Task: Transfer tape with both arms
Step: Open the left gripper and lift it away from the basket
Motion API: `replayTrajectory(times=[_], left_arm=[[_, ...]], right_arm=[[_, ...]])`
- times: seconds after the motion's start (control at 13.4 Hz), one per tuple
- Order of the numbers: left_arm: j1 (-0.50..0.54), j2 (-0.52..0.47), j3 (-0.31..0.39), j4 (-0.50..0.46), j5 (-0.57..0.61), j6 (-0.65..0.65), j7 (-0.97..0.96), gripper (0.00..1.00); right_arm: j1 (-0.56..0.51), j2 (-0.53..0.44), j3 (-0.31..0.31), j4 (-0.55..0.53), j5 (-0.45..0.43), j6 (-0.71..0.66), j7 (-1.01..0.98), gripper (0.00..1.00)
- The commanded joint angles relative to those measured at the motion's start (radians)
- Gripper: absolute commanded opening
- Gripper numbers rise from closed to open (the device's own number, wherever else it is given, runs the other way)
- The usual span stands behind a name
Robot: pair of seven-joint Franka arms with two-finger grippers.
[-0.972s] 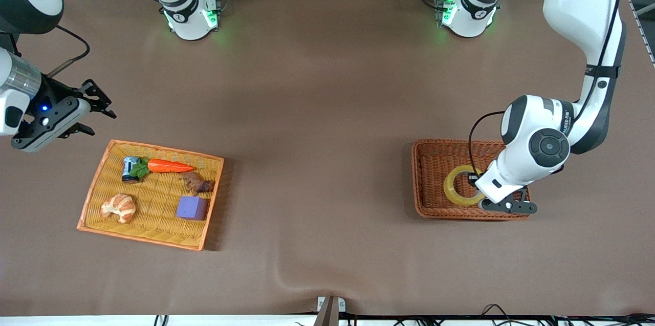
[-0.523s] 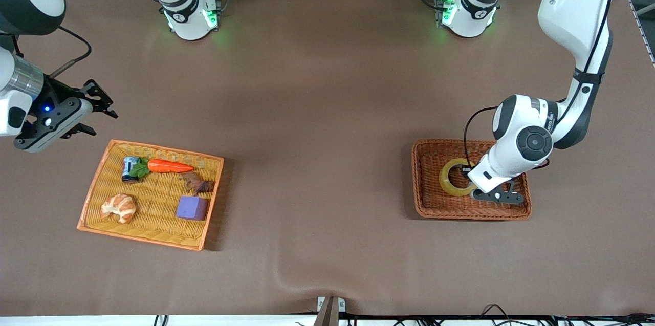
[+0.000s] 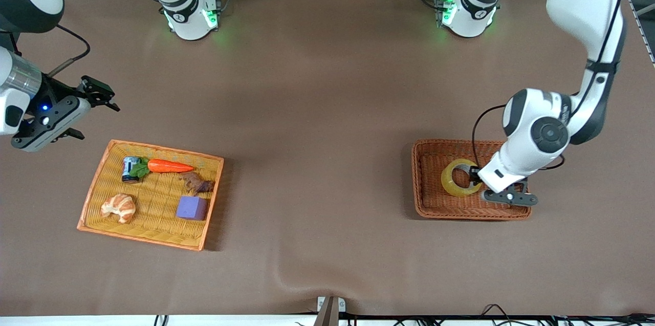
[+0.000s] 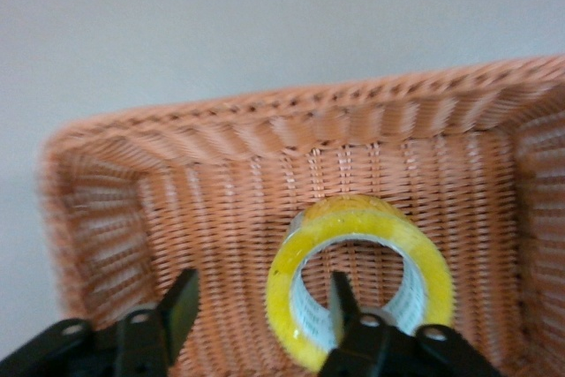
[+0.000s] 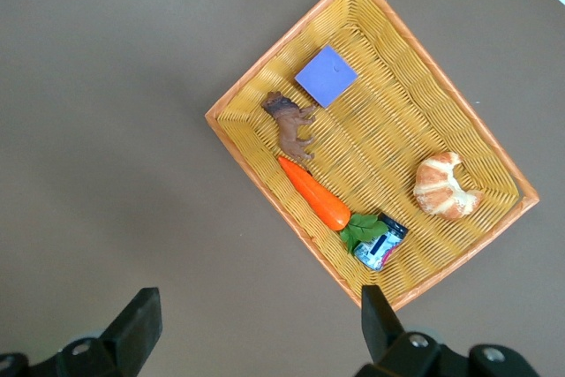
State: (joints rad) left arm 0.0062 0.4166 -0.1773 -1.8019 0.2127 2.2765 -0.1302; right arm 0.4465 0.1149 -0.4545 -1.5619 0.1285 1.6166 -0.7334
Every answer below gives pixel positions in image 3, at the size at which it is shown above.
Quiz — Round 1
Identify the yellow clear tape roll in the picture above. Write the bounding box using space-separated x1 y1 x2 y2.
441 159 483 198

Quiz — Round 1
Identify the brown wicker basket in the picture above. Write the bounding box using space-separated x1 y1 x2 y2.
412 139 533 221

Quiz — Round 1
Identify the small blue white can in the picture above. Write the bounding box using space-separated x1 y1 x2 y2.
122 156 141 184

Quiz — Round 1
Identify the toy croissant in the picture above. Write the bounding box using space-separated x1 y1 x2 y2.
100 193 137 224

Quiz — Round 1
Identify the orange toy carrot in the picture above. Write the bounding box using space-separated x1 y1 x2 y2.
129 157 195 179

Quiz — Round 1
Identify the yellow woven tray orange rim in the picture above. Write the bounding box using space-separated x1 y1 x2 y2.
77 139 225 251

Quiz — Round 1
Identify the brown toy animal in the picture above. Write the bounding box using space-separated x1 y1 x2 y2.
179 171 215 194

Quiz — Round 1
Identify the purple cube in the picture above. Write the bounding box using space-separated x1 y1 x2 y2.
176 195 209 221

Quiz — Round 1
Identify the brown table cover mat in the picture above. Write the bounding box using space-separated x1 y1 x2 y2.
0 0 655 316

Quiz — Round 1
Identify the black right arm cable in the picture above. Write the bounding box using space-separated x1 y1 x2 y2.
47 24 91 78

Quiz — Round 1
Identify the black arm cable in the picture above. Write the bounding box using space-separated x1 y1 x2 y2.
47 24 91 78
471 0 629 171

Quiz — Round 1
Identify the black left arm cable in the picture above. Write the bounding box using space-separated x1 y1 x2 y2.
471 0 629 171

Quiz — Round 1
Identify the black cable bundle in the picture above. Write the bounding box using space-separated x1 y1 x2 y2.
348 305 655 326

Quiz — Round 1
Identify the aluminium frame profile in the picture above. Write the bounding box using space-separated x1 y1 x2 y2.
627 0 655 66

